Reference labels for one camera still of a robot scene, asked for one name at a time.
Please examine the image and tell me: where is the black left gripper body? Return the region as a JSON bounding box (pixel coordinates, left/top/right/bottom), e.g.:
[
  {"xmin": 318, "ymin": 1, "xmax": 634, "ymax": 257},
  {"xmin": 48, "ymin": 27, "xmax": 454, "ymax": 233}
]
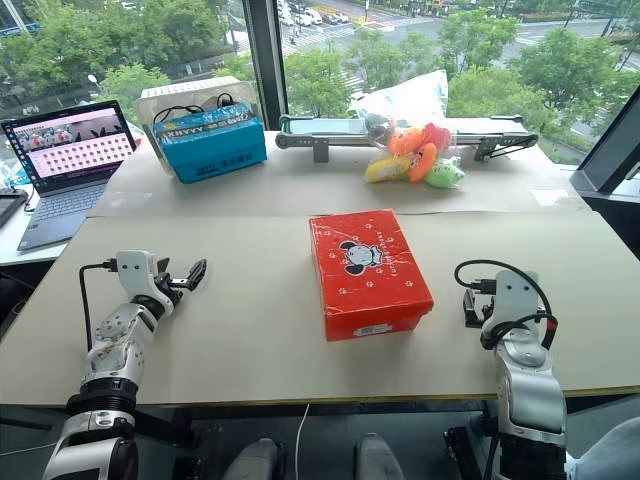
[{"xmin": 153, "ymin": 272, "xmax": 194, "ymax": 303}]

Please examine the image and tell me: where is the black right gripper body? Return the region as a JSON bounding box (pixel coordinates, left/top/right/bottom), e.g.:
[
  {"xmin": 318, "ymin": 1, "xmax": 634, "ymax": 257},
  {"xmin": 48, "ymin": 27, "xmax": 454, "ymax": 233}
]
[{"xmin": 474, "ymin": 290, "xmax": 498, "ymax": 327}]

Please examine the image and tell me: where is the red shoe box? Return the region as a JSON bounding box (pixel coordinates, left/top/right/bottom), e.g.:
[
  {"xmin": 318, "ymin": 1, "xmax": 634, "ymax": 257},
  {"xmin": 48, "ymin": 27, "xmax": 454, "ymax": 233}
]
[{"xmin": 308, "ymin": 208, "xmax": 436, "ymax": 343}]

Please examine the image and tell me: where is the green plush toy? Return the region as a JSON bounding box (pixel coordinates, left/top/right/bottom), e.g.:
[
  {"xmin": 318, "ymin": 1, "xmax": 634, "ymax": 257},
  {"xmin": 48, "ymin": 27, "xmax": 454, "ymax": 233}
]
[{"xmin": 425, "ymin": 156, "xmax": 467, "ymax": 191}]

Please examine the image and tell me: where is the blue cardboard box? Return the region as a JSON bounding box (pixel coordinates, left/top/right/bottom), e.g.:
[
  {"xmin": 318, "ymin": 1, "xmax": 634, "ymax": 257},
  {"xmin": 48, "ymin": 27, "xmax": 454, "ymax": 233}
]
[{"xmin": 152, "ymin": 102, "xmax": 268, "ymax": 185}]

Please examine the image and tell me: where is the grey open laptop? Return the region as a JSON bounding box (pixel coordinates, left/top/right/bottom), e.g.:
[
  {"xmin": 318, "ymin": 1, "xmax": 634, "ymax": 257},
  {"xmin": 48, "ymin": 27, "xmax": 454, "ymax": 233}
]
[{"xmin": 0, "ymin": 99, "xmax": 143, "ymax": 252}]

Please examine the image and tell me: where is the orange carrot plush toy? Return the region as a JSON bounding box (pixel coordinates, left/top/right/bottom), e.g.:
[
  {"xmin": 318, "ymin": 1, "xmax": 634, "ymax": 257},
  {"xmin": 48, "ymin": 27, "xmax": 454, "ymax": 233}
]
[{"xmin": 407, "ymin": 142, "xmax": 438, "ymax": 185}]

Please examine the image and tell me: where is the white side desk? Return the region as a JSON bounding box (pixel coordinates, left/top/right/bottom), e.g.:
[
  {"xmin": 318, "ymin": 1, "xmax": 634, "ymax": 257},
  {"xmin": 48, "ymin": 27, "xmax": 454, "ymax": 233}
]
[{"xmin": 0, "ymin": 144, "xmax": 144, "ymax": 267}]

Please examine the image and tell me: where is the yellow plush toy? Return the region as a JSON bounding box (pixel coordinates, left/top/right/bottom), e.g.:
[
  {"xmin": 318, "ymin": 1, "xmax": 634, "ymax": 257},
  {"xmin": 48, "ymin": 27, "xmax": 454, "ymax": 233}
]
[{"xmin": 363, "ymin": 153, "xmax": 413, "ymax": 185}]

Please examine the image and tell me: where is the black tablet device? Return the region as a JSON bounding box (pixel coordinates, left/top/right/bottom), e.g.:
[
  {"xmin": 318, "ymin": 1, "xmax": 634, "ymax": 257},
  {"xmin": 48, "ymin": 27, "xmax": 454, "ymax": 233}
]
[{"xmin": 0, "ymin": 190, "xmax": 30, "ymax": 229}]

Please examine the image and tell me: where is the red plush toy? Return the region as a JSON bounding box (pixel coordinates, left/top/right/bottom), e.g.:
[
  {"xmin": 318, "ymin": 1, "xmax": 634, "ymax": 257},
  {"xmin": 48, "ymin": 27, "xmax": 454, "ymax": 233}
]
[{"xmin": 422, "ymin": 122, "xmax": 452, "ymax": 152}]

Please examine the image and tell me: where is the grey rounded shape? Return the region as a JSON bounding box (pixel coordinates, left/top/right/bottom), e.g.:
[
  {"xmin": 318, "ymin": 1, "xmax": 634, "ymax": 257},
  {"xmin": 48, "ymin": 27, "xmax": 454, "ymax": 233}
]
[
  {"xmin": 353, "ymin": 432, "xmax": 405, "ymax": 480},
  {"xmin": 221, "ymin": 437, "xmax": 287, "ymax": 480}
]

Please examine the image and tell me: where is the light blue cloth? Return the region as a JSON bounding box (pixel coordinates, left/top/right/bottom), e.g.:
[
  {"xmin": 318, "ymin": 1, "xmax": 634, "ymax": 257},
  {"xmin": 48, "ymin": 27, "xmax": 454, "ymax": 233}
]
[{"xmin": 563, "ymin": 415, "xmax": 640, "ymax": 480}]

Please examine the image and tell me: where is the small conveyor belt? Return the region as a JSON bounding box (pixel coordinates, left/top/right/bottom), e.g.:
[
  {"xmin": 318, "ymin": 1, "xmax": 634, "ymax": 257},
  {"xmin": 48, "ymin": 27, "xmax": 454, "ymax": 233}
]
[{"xmin": 276, "ymin": 113, "xmax": 541, "ymax": 165}]

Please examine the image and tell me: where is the clear plastic bag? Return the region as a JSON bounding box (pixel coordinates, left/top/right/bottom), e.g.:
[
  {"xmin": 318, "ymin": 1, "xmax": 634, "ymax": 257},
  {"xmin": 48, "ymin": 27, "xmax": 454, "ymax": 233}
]
[{"xmin": 348, "ymin": 69, "xmax": 467, "ymax": 192}]

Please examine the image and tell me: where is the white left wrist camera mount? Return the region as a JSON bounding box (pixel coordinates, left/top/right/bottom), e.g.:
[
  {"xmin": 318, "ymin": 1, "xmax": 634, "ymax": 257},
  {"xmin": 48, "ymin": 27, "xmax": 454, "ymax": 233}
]
[{"xmin": 115, "ymin": 250, "xmax": 174, "ymax": 307}]

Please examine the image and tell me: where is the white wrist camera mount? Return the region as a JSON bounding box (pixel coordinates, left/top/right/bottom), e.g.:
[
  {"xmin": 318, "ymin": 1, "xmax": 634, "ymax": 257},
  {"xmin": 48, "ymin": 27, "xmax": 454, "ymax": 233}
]
[
  {"xmin": 485, "ymin": 269, "xmax": 542, "ymax": 337},
  {"xmin": 115, "ymin": 250, "xmax": 174, "ymax": 307}
]

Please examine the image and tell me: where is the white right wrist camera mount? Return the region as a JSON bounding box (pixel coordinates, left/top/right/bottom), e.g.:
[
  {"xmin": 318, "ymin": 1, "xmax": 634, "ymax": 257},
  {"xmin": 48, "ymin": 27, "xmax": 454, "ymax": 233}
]
[{"xmin": 485, "ymin": 269, "xmax": 542, "ymax": 337}]

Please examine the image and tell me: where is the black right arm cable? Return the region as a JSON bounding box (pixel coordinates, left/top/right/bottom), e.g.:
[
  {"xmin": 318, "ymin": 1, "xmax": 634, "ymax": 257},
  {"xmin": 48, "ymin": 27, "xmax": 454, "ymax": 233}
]
[{"xmin": 453, "ymin": 259, "xmax": 560, "ymax": 352}]

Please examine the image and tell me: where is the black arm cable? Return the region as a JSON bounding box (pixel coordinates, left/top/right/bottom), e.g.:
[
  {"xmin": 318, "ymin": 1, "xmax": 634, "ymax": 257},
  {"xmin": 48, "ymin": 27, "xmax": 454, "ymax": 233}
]
[
  {"xmin": 453, "ymin": 259, "xmax": 560, "ymax": 352},
  {"xmin": 78, "ymin": 259, "xmax": 119, "ymax": 351}
]

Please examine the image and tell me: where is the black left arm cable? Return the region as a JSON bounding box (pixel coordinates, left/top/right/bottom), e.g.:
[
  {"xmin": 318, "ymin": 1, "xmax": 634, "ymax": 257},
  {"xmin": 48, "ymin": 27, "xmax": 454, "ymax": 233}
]
[{"xmin": 78, "ymin": 259, "xmax": 119, "ymax": 351}]

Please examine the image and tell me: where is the black floor stand frame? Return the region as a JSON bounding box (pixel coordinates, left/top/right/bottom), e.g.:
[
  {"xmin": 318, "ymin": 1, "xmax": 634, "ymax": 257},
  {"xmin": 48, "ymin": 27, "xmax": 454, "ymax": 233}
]
[{"xmin": 442, "ymin": 399, "xmax": 502, "ymax": 480}]

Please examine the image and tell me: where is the black cable in bin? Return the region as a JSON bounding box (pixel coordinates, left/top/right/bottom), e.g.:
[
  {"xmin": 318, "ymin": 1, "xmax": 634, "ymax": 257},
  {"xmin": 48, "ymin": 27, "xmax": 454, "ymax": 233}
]
[{"xmin": 153, "ymin": 92, "xmax": 237, "ymax": 124}]

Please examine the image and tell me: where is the thin white cable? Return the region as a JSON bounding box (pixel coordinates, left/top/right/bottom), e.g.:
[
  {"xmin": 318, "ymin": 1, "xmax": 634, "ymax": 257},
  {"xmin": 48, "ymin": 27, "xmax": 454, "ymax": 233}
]
[{"xmin": 293, "ymin": 402, "xmax": 311, "ymax": 480}]

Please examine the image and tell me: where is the dark window frame post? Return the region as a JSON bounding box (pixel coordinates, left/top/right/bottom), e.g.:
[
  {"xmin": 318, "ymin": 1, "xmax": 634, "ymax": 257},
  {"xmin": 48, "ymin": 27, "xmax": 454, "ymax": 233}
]
[{"xmin": 241, "ymin": 0, "xmax": 290, "ymax": 135}]

